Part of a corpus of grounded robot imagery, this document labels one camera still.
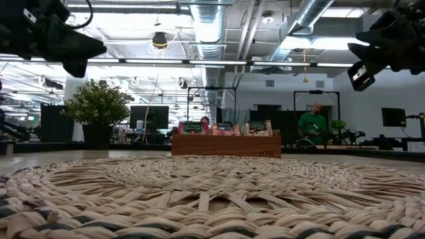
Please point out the black computer monitor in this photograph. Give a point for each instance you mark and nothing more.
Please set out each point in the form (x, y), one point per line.
(149, 116)

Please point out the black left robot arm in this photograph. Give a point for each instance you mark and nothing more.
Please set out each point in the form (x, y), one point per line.
(16, 30)

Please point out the black ceiling dome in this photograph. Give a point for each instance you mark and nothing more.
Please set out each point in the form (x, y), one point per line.
(159, 40)

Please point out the small green background plant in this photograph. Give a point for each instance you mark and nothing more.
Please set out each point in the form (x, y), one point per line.
(338, 125)

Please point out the black arch bracket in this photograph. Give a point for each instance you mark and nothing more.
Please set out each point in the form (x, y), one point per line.
(305, 143)

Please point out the black aluminium table frame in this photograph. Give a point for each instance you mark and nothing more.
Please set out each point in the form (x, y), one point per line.
(50, 146)

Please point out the black background rig frame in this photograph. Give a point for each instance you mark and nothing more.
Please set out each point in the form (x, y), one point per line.
(212, 88)
(315, 91)

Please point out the round woven straw placemat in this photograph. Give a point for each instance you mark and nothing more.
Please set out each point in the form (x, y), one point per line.
(199, 199)

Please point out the black wall monitor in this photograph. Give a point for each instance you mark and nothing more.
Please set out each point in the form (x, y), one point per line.
(393, 117)

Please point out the black desk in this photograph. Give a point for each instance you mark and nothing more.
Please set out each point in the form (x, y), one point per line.
(398, 139)

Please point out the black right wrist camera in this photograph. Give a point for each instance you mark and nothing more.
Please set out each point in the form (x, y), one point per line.
(360, 76)

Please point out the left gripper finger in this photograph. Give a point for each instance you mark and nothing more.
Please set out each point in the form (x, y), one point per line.
(91, 56)
(89, 44)

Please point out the silver ventilation duct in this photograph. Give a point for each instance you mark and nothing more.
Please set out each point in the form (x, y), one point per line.
(209, 33)
(305, 16)

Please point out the yellow hanging pendant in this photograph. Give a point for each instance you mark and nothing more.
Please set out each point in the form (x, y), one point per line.
(305, 79)

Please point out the ceiling strip light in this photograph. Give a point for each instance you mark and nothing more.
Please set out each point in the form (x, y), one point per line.
(159, 61)
(282, 63)

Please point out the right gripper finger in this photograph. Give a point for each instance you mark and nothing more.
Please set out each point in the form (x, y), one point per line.
(363, 53)
(368, 38)

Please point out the person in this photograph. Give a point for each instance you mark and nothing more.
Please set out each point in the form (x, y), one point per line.
(205, 120)
(312, 123)

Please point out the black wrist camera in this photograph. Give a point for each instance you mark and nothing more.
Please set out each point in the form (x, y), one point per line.
(360, 76)
(75, 69)

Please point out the wooden three-compartment organizer box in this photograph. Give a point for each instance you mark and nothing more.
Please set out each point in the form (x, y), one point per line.
(225, 146)

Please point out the black panel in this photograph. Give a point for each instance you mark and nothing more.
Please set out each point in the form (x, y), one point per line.
(54, 123)

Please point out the black background robot arm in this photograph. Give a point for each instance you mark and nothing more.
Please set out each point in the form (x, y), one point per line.
(353, 136)

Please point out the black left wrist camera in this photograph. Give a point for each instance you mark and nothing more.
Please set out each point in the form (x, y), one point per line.
(75, 69)

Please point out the green plant in black pot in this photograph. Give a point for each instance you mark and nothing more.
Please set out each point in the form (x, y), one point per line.
(96, 106)

